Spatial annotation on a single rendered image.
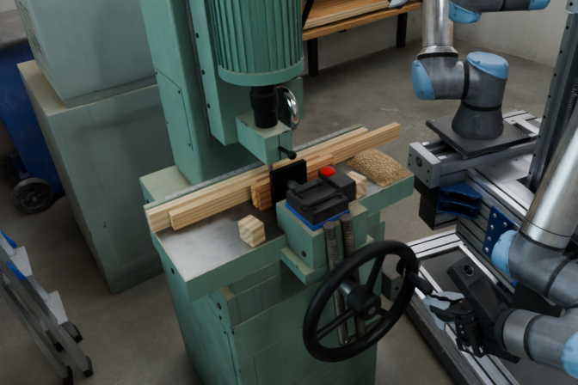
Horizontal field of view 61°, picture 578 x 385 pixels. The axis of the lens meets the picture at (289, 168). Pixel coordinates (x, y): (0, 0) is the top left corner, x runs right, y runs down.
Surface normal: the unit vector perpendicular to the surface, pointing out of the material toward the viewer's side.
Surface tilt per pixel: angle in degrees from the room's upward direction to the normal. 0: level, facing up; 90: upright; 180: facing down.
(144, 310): 0
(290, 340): 90
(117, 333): 0
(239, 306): 90
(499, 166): 0
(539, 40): 90
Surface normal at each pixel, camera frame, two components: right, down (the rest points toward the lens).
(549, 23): -0.83, 0.34
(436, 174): 0.33, 0.50
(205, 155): 0.54, 0.44
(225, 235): -0.06, -0.84
